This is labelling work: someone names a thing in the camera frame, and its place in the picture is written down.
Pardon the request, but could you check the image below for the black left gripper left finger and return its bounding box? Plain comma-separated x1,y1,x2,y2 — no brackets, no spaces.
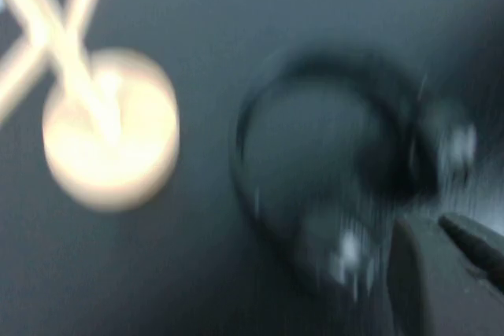
387,216,504,336

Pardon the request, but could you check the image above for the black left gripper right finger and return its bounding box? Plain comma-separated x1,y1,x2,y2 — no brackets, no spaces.
438,212,504,289

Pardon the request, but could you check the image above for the black over-ear headphones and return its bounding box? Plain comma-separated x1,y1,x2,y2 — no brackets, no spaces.
234,50,480,305

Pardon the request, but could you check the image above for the wooden tree-shaped headphone stand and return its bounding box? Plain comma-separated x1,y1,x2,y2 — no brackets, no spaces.
0,0,181,213

